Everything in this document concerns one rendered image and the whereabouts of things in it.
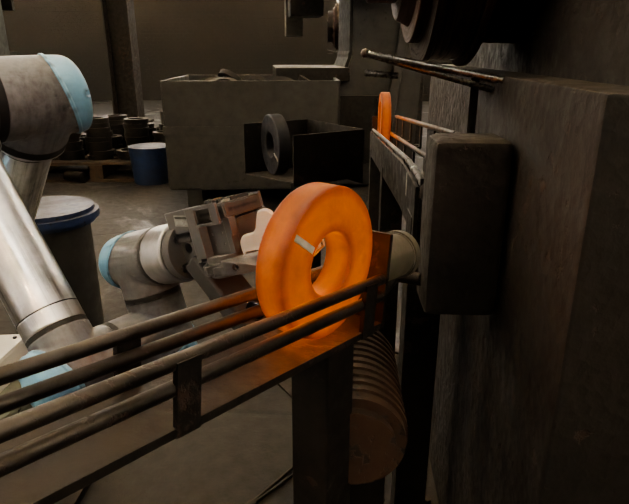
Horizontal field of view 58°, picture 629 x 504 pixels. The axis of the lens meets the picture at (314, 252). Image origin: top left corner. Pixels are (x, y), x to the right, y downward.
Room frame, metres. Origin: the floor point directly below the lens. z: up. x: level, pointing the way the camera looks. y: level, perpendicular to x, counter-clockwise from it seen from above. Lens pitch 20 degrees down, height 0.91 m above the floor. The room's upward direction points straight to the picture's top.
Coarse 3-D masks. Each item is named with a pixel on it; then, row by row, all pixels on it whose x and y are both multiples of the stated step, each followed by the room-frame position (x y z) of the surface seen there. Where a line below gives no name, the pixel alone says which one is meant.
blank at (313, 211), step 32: (320, 192) 0.51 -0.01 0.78; (352, 192) 0.55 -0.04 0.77; (288, 224) 0.48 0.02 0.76; (320, 224) 0.51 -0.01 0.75; (352, 224) 0.55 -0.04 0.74; (288, 256) 0.47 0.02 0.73; (352, 256) 0.55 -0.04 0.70; (256, 288) 0.48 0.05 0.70; (288, 288) 0.47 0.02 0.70; (320, 288) 0.54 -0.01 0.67
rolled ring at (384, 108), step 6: (384, 96) 2.01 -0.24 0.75; (390, 96) 2.02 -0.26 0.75; (384, 102) 1.99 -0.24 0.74; (390, 102) 1.99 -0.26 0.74; (378, 108) 2.13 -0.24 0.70; (384, 108) 1.98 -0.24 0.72; (390, 108) 1.98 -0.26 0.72; (378, 114) 2.12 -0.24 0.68; (384, 114) 1.97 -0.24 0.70; (390, 114) 1.97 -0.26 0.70; (378, 120) 2.12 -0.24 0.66; (384, 120) 1.97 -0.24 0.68; (390, 120) 1.97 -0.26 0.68; (378, 126) 2.11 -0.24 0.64; (384, 126) 1.97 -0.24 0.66; (390, 126) 1.97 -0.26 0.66; (384, 132) 1.97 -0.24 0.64
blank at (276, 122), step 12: (264, 120) 1.52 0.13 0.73; (276, 120) 1.45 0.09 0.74; (264, 132) 1.52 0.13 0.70; (276, 132) 1.43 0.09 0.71; (288, 132) 1.44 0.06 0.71; (264, 144) 1.53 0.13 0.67; (276, 144) 1.43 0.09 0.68; (288, 144) 1.42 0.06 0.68; (264, 156) 1.53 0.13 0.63; (276, 156) 1.44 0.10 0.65; (288, 156) 1.43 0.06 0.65; (276, 168) 1.44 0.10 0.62
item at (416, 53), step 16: (448, 0) 0.81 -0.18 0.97; (464, 0) 0.81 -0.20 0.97; (480, 0) 0.81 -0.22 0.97; (432, 16) 0.84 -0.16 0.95; (448, 16) 0.82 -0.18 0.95; (464, 16) 0.82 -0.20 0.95; (480, 16) 0.82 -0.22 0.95; (432, 32) 0.83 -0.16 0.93; (448, 32) 0.85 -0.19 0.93; (464, 32) 0.85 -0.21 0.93; (416, 48) 0.99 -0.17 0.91; (432, 48) 0.87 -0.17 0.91; (448, 48) 0.89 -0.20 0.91; (464, 48) 0.89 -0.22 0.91
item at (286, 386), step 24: (288, 120) 1.61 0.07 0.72; (312, 120) 1.62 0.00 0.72; (312, 144) 1.34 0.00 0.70; (336, 144) 1.38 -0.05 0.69; (360, 144) 1.42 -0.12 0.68; (264, 168) 1.56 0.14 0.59; (288, 168) 1.60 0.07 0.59; (312, 168) 1.34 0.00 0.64; (336, 168) 1.38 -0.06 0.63; (360, 168) 1.42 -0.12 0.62; (312, 264) 1.44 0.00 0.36; (288, 384) 1.39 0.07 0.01
